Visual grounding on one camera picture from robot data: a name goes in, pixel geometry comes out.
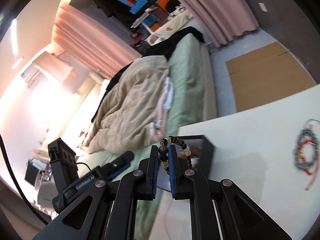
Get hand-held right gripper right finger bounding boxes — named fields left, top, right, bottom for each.
left=168, top=145, right=293, bottom=240

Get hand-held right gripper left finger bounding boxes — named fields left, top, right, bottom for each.
left=32, top=145, right=160, bottom=240

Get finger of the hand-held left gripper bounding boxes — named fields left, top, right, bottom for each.
left=103, top=151, right=135, bottom=180

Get black yellow bead bracelet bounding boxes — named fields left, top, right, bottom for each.
left=159, top=136, right=193, bottom=176

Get black gift box white inside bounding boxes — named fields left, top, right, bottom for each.
left=172, top=134, right=215, bottom=180

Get black monitor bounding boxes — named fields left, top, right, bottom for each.
left=25, top=165, right=40, bottom=188

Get beige blanket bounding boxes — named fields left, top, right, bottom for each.
left=82, top=55, right=175, bottom=154

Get white pink cloth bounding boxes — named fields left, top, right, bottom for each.
left=150, top=76, right=175, bottom=135

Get white air conditioner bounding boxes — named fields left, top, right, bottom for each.
left=21, top=70, right=42, bottom=88

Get green bed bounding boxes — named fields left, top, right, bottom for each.
left=82, top=27, right=218, bottom=240

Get pink curtain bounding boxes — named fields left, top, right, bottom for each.
left=160, top=0, right=259, bottom=48
left=51, top=1, right=143, bottom=80

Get dark clothes pile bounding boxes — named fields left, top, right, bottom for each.
left=130, top=29, right=145, bottom=47

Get flat cardboard sheet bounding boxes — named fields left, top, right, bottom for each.
left=225, top=41, right=318, bottom=113

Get floral bedding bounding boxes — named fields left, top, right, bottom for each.
left=146, top=11, right=194, bottom=44

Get black hanging clothes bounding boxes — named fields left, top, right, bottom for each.
left=94, top=0, right=140, bottom=28

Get white rack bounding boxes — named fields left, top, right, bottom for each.
left=141, top=6, right=167, bottom=30

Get black white plush toy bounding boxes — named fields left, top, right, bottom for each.
left=167, top=5, right=187, bottom=20

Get thin black cable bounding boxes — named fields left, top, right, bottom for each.
left=75, top=162, right=93, bottom=174

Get red and grey bracelets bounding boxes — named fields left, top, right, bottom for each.
left=295, top=119, right=320, bottom=190

